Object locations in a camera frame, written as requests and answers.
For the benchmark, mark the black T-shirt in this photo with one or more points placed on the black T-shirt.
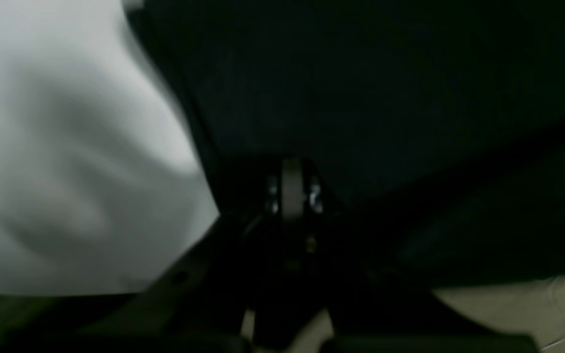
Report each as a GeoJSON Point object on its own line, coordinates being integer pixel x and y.
{"type": "Point", "coordinates": [439, 125]}

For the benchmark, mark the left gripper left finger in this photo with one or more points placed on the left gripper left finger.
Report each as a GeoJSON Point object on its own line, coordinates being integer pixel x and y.
{"type": "Point", "coordinates": [203, 297]}

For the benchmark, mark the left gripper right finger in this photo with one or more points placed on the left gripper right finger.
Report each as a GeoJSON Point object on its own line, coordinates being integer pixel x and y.
{"type": "Point", "coordinates": [366, 300]}

